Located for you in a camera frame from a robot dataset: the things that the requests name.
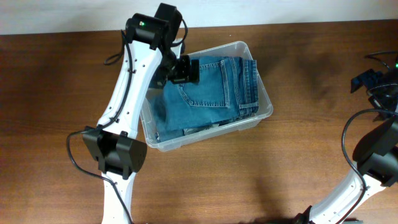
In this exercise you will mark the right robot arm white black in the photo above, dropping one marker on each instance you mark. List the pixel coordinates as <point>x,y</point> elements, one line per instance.
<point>373,165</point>

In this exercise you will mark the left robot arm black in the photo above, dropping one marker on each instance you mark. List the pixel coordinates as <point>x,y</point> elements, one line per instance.
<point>152,56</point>

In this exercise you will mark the dark blue jeans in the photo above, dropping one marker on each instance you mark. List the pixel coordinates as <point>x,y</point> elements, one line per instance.
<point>227,92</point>

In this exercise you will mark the clear plastic storage container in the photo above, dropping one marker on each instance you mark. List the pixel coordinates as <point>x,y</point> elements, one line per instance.
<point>234,49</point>

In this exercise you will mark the light grey jeans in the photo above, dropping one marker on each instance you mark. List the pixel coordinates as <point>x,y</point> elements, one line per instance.
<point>190,131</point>

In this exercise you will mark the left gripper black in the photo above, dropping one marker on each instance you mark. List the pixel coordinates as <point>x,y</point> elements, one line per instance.
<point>182,73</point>

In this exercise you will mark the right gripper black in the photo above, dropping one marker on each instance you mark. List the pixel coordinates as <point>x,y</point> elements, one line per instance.
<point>366,79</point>

